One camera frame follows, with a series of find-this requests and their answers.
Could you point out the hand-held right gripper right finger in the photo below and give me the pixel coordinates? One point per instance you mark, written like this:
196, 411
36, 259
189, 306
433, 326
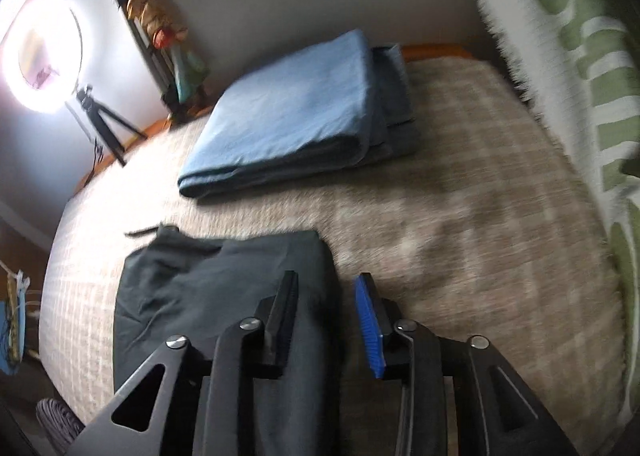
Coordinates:
367, 326

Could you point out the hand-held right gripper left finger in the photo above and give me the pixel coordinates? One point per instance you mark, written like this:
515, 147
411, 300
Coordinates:
280, 326

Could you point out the dark green pants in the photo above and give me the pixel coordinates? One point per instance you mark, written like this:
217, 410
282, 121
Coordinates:
200, 286

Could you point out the beige plaid bed cover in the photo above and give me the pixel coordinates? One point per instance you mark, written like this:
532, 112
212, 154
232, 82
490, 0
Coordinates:
450, 236

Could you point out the light blue folded blanket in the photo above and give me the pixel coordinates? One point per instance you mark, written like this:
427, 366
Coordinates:
300, 106

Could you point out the grey blue folded cloth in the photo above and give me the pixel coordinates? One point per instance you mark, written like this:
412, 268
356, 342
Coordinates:
400, 86

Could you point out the person's striped trouser leg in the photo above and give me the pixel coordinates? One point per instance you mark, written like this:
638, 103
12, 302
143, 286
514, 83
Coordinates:
57, 423

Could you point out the black tripod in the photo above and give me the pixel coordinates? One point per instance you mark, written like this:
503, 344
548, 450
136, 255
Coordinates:
107, 128

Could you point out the blue object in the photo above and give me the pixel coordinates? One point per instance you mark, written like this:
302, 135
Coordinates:
7, 361

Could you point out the colourful wall hanging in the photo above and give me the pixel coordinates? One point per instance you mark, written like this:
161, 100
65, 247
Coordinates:
165, 46

